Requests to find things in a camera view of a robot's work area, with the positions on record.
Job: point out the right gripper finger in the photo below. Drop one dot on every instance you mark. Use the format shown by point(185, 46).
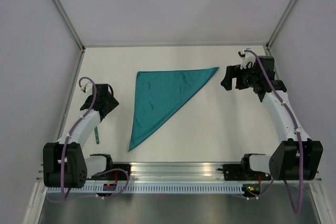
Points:
point(232, 71)
point(227, 83)

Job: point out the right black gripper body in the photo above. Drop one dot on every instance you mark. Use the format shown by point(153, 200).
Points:
point(249, 75)

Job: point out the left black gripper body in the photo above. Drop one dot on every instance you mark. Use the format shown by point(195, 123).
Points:
point(112, 102)

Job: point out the knife with green handle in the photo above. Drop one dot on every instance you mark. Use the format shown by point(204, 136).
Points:
point(96, 134)

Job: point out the teal cloth napkin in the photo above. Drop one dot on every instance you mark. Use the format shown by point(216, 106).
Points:
point(159, 95)

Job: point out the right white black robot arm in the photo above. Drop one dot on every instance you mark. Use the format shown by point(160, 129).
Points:
point(297, 156)

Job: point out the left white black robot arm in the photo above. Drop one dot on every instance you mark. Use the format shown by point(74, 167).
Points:
point(63, 160)

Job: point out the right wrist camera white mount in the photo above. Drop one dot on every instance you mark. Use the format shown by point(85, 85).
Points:
point(248, 58)

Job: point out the left table edge rail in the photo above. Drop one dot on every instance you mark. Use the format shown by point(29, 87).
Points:
point(70, 74)

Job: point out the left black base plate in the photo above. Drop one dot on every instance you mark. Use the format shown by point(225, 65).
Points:
point(115, 172)

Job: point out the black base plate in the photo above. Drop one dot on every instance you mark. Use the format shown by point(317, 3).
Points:
point(115, 172)
point(235, 172)

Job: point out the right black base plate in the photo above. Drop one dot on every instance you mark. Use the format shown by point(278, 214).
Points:
point(235, 172)

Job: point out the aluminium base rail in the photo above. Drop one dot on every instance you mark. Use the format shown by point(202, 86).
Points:
point(174, 172)

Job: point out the white slotted cable duct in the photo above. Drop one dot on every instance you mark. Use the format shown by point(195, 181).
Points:
point(161, 188)

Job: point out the right aluminium frame post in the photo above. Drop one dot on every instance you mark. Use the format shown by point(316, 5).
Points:
point(289, 8)

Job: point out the aluminium frame post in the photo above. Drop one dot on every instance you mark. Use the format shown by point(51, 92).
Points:
point(289, 8)
point(66, 20)

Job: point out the left aluminium frame post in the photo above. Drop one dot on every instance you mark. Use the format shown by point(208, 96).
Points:
point(66, 20)

